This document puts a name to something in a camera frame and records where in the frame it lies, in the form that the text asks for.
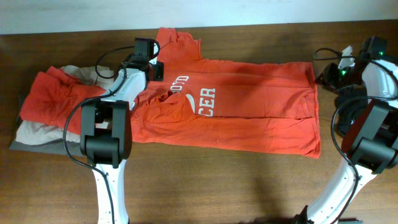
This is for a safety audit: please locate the red soccer t-shirt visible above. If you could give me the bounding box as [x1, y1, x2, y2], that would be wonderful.
[131, 28, 321, 159]

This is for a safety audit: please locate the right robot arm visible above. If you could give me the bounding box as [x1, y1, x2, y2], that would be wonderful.
[292, 36, 397, 224]

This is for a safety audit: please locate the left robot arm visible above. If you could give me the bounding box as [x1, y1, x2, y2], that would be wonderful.
[80, 38, 164, 223]

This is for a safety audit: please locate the black garment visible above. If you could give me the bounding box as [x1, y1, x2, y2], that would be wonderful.
[334, 86, 368, 137]

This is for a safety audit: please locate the folded grey garment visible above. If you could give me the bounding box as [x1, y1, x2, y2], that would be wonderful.
[9, 93, 85, 156]

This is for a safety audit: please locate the folded beige garment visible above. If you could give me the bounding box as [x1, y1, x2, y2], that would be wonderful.
[15, 65, 116, 146]

